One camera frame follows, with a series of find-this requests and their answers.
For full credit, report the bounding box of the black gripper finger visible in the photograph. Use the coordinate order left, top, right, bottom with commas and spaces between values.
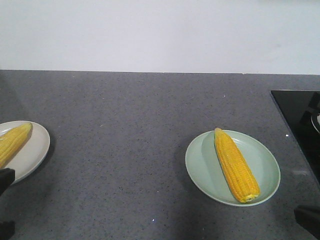
0, 221, 15, 240
0, 168, 16, 196
294, 205, 320, 240

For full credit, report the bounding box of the yellow corn cob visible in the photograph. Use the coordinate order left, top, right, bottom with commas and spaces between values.
214, 127, 261, 203
0, 122, 33, 169

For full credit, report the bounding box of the beige plate by rack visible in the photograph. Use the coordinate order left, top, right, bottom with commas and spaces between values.
1, 121, 51, 184

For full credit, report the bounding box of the black glass gas hob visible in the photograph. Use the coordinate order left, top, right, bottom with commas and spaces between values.
271, 89, 320, 183

